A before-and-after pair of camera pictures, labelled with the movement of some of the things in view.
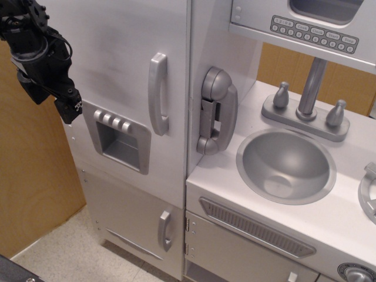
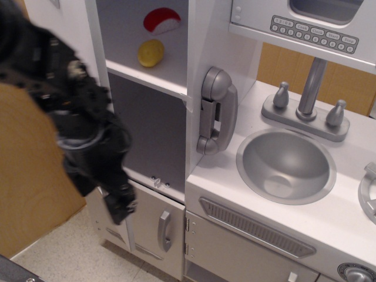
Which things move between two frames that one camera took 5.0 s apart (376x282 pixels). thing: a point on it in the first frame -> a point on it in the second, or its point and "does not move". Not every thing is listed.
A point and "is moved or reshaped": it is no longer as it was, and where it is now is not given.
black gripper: (49, 75) -> (94, 147)
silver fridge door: (128, 63) is moved or reshaped
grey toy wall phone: (219, 111) does not move
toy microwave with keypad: (342, 31) does not move
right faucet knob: (335, 115) does not move
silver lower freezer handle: (164, 242) does not move
